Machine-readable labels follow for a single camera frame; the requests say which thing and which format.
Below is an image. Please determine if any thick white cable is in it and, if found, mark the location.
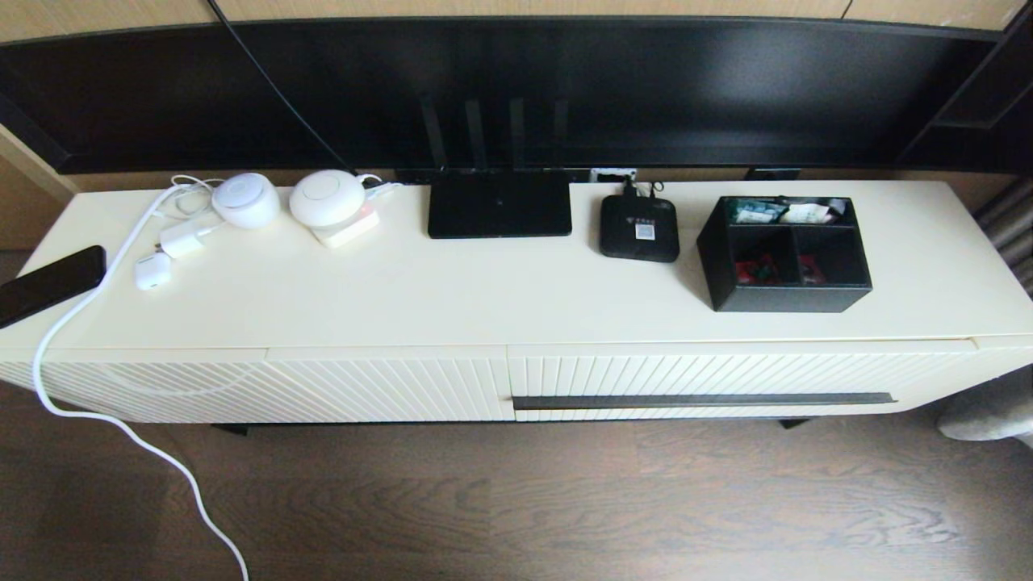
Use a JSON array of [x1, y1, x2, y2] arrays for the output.
[[31, 183, 250, 581]]

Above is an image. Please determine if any teal packet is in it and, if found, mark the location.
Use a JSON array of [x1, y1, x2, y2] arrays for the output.
[[730, 199, 788, 225]]

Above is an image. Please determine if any black set-top box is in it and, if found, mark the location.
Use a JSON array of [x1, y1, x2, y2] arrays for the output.
[[598, 192, 681, 264]]

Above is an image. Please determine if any white round smart speaker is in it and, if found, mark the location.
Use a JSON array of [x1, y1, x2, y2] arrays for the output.
[[211, 172, 282, 231]]

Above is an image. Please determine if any black flat TV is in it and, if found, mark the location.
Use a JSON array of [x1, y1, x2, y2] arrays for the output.
[[0, 15, 1033, 176]]

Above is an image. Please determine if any white charger adapter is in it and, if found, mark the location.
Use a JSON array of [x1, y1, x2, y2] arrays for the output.
[[158, 223, 207, 260]]

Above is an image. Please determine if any thin white cable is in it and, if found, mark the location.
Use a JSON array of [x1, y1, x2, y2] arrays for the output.
[[169, 173, 226, 220]]

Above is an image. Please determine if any white dome device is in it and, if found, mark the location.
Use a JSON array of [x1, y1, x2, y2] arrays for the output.
[[288, 169, 368, 229]]

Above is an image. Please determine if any white earbud case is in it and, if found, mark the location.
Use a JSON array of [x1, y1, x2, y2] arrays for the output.
[[133, 252, 174, 292]]

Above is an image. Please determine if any black smartphone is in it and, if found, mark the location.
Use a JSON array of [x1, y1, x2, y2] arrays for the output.
[[0, 245, 107, 330]]

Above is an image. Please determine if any white box with pink edge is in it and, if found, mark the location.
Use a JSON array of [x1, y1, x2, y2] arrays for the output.
[[310, 203, 382, 249]]

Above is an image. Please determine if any black cabinet handle bar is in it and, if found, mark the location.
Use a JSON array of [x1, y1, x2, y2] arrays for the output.
[[512, 392, 897, 412]]

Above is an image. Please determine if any white slatted cabinet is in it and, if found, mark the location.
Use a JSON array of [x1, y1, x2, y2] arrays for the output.
[[0, 179, 1033, 425]]

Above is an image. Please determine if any black router with antennas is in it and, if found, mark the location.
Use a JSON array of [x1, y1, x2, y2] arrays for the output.
[[417, 95, 574, 240]]

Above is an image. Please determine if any thin black hanging cable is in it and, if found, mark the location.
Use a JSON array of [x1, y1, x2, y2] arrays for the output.
[[205, 0, 361, 173]]

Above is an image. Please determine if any cream ribbed drawer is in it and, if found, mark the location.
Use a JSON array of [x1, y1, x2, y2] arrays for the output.
[[507, 339, 979, 424]]

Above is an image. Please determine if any black compartment organizer box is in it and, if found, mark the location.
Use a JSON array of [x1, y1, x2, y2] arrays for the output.
[[695, 194, 875, 315]]

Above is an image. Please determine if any white and black packet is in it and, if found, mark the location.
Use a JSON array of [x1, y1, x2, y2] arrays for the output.
[[780, 197, 850, 225]]

